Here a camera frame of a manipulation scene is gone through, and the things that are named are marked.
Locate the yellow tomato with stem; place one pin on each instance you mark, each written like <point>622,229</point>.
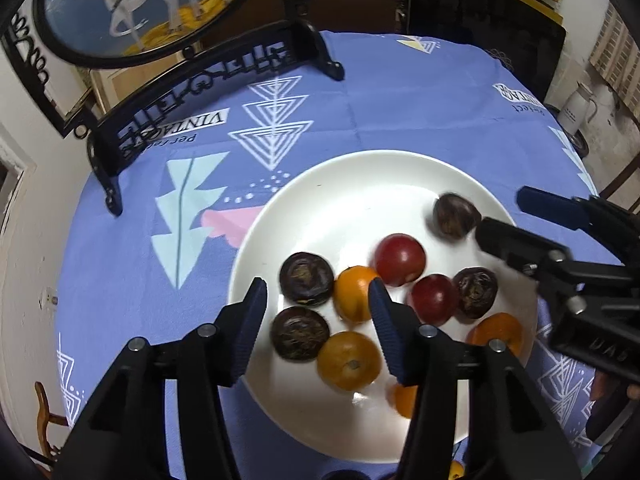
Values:
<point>456,471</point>

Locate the orange mandarin bottom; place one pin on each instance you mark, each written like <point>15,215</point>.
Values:
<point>349,361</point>

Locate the black framed deer screen ornament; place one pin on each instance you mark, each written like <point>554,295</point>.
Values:
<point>116,34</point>

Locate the white round plate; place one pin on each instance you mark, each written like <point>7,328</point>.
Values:
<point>340,210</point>

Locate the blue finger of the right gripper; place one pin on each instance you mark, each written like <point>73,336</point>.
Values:
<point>523,251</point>
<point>566,212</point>

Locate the black panel behind table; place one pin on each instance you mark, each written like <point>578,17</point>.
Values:
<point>525,40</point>

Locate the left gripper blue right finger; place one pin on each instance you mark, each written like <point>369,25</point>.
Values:
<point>387,319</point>

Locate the dark water chestnut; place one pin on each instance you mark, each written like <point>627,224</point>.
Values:
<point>477,290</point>
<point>306,279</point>
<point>297,334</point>

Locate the wooden chair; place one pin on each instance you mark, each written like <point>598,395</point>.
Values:
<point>44,419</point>
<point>621,178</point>

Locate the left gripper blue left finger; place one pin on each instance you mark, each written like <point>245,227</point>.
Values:
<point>252,312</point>

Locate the dark water chestnut front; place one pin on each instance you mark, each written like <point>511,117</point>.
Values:
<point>297,334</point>

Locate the white thermos jug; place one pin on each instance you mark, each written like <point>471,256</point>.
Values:
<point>580,107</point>

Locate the small orange mandarin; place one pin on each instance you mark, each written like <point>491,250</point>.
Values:
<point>350,296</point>

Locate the orange yellow tomato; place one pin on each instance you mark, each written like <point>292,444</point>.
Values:
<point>403,399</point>

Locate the small round black stool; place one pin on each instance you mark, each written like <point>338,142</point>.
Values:
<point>577,140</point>

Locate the blue patterned tablecloth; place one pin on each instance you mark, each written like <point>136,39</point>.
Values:
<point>163,266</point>

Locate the large orange mandarin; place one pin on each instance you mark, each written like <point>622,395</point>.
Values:
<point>502,326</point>

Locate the wooden chair left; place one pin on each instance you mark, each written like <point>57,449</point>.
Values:
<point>44,419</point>

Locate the wooden chair right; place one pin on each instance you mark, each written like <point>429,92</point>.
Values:
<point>621,178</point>

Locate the person's hand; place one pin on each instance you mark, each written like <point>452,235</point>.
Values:
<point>613,403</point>

